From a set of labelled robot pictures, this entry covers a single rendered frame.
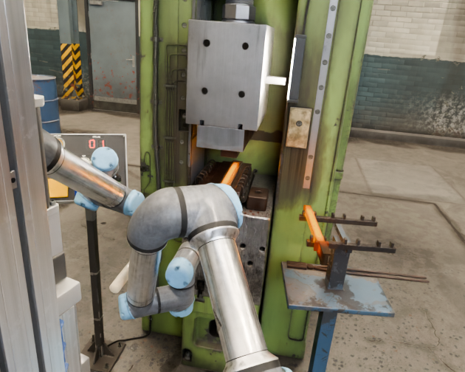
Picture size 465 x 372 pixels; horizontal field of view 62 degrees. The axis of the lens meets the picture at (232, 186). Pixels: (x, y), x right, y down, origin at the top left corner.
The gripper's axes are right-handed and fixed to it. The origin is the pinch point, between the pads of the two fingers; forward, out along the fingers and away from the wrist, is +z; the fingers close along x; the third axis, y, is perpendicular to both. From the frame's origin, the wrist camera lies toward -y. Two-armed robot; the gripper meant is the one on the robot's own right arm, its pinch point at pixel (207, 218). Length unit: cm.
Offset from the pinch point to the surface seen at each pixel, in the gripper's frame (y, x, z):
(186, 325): 73, -13, 25
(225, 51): -56, -3, 31
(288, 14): -73, 18, 79
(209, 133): -23.5, -7.4, 30.7
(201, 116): -29.9, -11.1, 30.7
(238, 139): -22.1, 4.8, 30.7
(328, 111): -35, 40, 46
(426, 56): -51, 234, 621
